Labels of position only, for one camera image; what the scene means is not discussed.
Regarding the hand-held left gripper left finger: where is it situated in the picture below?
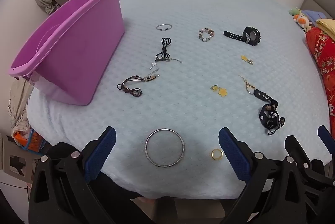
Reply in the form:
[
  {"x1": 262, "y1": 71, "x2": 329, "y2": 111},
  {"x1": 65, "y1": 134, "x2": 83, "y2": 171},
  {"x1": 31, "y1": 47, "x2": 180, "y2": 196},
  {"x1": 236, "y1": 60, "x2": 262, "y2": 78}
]
[{"x1": 28, "y1": 127, "x2": 123, "y2": 224}]

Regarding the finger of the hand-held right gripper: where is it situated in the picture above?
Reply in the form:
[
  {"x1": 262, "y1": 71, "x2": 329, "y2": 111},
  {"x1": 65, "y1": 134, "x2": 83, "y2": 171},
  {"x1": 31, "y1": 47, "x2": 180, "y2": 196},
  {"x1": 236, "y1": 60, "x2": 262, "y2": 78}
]
[
  {"x1": 285, "y1": 135, "x2": 335, "y2": 188},
  {"x1": 317, "y1": 125, "x2": 335, "y2": 155}
]

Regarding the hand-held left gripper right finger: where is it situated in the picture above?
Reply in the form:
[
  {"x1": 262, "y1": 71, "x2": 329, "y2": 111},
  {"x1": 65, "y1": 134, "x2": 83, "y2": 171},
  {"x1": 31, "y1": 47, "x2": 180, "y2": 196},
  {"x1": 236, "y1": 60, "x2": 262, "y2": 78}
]
[{"x1": 218, "y1": 127, "x2": 314, "y2": 224}]

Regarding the large plain silver bangle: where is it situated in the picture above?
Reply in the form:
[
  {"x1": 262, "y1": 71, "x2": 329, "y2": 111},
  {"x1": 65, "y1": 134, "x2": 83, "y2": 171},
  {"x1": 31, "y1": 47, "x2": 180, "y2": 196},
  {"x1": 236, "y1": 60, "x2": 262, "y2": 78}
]
[{"x1": 145, "y1": 128, "x2": 185, "y2": 167}]

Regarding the brown cord bracelet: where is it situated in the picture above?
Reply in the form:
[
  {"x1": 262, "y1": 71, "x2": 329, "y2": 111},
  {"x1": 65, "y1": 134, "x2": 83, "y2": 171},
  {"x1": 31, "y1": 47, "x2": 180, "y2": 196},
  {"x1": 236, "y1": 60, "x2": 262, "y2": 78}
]
[{"x1": 117, "y1": 68, "x2": 160, "y2": 97}]

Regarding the purple plastic tub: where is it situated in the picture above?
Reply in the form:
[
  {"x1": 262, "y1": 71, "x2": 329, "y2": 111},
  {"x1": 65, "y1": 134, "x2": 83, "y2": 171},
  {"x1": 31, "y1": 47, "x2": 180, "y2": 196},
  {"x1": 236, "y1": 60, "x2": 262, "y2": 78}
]
[{"x1": 8, "y1": 0, "x2": 125, "y2": 106}]

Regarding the black wrist watch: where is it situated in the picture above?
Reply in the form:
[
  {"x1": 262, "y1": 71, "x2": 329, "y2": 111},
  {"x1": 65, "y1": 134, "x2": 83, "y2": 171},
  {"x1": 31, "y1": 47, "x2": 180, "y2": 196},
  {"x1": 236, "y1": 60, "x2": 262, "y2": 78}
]
[{"x1": 223, "y1": 26, "x2": 262, "y2": 45}]

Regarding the orange basket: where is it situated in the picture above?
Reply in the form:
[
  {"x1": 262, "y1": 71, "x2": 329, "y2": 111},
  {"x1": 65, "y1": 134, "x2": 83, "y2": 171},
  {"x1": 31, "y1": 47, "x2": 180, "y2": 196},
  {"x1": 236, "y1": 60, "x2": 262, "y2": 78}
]
[{"x1": 12, "y1": 128, "x2": 46, "y2": 154}]

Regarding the red patterned quilt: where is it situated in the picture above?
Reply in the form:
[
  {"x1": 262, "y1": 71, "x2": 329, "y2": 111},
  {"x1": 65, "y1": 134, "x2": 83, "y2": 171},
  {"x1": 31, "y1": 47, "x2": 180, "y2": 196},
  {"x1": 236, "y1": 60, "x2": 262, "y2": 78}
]
[{"x1": 306, "y1": 26, "x2": 335, "y2": 117}]

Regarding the white furniture piece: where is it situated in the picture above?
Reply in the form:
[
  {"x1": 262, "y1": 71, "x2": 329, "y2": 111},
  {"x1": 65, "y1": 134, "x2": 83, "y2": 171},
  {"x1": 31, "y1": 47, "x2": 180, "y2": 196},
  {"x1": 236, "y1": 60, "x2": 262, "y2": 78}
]
[{"x1": 0, "y1": 135, "x2": 34, "y2": 188}]

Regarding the beige clothes pile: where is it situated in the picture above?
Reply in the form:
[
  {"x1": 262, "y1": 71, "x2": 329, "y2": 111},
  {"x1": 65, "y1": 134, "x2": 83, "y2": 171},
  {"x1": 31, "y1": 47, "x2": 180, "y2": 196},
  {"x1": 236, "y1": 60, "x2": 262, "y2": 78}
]
[{"x1": 8, "y1": 79, "x2": 34, "y2": 135}]

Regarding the yellow blanket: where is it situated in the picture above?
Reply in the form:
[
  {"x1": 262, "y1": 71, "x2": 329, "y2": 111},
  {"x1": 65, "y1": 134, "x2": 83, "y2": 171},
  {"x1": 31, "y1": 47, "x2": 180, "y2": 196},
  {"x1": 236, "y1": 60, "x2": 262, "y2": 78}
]
[{"x1": 315, "y1": 18, "x2": 335, "y2": 44}]

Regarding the white and orange plush toy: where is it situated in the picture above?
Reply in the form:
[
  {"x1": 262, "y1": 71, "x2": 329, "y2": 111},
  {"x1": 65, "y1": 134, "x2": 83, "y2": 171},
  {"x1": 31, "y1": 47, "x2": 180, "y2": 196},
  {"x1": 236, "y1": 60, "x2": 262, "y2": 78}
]
[{"x1": 293, "y1": 14, "x2": 313, "y2": 28}]

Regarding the blue pillow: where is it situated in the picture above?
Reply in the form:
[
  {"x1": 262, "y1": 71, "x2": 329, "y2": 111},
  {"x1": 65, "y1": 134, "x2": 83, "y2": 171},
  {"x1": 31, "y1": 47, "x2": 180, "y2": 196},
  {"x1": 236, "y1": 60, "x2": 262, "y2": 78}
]
[{"x1": 302, "y1": 10, "x2": 327, "y2": 23}]

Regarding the gold ring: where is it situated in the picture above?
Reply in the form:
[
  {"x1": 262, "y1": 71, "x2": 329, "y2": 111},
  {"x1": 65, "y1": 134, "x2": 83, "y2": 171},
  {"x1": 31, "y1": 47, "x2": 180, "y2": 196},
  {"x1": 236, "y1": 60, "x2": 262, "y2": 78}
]
[{"x1": 211, "y1": 149, "x2": 224, "y2": 161}]

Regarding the black lanyard keychain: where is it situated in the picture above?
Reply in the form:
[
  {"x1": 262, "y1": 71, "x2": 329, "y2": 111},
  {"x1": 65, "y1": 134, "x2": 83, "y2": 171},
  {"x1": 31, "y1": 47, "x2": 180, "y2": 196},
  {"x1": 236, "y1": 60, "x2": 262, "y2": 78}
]
[{"x1": 239, "y1": 75, "x2": 286, "y2": 135}]

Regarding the beaded bracelet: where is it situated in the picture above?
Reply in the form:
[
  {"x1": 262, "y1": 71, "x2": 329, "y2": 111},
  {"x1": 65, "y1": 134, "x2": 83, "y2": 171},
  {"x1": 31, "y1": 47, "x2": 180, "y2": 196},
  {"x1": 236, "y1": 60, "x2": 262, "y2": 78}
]
[{"x1": 198, "y1": 28, "x2": 215, "y2": 42}]

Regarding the black cord necklace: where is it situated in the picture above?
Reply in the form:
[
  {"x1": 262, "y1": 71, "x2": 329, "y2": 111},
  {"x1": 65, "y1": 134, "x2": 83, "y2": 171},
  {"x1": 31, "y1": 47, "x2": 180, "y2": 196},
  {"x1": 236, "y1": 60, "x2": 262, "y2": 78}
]
[{"x1": 149, "y1": 38, "x2": 183, "y2": 70}]

